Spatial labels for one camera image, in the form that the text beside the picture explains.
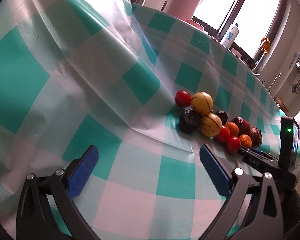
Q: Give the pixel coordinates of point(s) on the yellow cloth on tap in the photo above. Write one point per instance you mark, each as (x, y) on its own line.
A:
(265, 45)

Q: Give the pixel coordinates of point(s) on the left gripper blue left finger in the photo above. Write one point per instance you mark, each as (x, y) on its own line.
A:
(35, 219)

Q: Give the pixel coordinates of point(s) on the white lotion bottle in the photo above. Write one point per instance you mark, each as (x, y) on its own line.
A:
(230, 35)

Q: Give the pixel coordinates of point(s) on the large orange tangerine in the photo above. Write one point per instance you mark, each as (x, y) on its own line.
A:
(245, 140)

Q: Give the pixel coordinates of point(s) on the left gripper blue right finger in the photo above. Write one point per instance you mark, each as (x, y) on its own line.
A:
(263, 218)

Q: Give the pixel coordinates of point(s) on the gripper mounted camera display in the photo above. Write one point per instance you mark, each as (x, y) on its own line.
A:
(289, 136)

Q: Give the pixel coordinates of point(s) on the small orange tangerine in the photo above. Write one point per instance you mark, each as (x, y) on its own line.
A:
(233, 128)

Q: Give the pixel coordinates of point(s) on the small dark passion fruit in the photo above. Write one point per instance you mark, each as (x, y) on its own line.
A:
(223, 116)

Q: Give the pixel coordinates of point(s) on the green checkered tablecloth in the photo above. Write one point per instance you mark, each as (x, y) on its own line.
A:
(75, 73)

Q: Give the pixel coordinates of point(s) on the yellow striped pepino melon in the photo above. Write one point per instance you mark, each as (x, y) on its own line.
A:
(211, 125)

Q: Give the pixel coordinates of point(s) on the wrinkled red apple with stem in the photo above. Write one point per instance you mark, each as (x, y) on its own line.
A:
(256, 137)

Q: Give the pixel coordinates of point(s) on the hidden small red tomato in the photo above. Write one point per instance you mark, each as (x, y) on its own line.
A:
(183, 98)

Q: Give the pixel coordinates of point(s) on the dark red wrinkled apple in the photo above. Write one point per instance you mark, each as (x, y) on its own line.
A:
(242, 124)

